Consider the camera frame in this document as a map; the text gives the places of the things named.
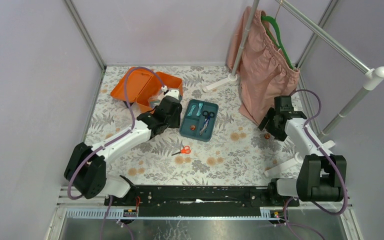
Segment orange medicine box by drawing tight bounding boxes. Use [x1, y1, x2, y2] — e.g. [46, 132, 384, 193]
[110, 67, 183, 113]

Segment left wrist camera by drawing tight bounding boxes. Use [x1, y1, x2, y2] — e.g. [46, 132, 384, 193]
[164, 88, 182, 102]

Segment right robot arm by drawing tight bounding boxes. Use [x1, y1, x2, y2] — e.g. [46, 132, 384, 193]
[259, 95, 347, 206]

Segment teal small packet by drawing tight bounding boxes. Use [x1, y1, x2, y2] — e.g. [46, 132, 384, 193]
[186, 104, 196, 117]

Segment black handled scissors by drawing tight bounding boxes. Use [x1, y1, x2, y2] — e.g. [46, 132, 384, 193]
[199, 110, 216, 136]

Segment orange handled scissors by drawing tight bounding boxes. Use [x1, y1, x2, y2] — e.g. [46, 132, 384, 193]
[171, 145, 191, 156]

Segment green clothes hanger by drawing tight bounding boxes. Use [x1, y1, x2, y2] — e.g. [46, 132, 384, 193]
[260, 15, 295, 70]

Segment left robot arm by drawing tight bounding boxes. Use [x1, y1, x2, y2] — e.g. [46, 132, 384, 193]
[63, 95, 183, 206]

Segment pink hanging garment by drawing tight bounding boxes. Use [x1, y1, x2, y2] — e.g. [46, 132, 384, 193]
[237, 10, 300, 125]

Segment white clothes rack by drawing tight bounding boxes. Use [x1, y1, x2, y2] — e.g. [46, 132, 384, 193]
[201, 0, 384, 178]

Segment teal small tube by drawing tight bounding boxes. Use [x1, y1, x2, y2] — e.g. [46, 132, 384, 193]
[196, 103, 204, 117]

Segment blue plastic tweezers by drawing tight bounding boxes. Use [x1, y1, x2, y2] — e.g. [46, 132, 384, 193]
[200, 119, 210, 134]

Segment teal tray insert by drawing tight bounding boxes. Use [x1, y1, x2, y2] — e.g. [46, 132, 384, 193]
[179, 99, 219, 142]

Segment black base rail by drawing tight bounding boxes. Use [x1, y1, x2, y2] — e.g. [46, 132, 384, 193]
[104, 183, 288, 218]

